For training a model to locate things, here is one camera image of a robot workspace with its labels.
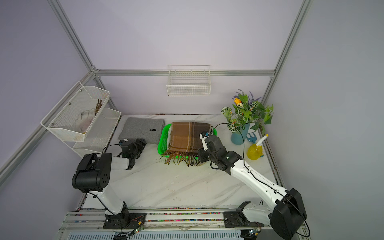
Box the grey scarf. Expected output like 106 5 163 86
119 117 165 144

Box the green plastic basket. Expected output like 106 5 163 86
158 124 217 155

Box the brown plaid fringed scarf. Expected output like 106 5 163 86
161 122 213 167

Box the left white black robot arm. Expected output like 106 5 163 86
72 138 147 216

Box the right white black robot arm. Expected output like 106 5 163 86
198 132 307 240

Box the white mesh lower shelf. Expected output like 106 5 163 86
72 108 121 157

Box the white mesh shelf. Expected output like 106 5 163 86
41 82 110 142
72 108 121 157

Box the small blue garden fork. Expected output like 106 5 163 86
247 133 258 144

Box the artificial plant in blue vase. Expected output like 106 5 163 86
221 89 274 145

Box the clear plastic item in shelf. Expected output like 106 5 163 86
75 109 96 134

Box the white mesh upper shelf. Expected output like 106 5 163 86
41 82 110 142

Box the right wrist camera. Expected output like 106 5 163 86
200 131 213 151

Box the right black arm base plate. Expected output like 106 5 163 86
223 201 265 228

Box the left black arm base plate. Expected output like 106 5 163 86
103 213 147 230

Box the white wire wall basket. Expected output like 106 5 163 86
167 65 212 97

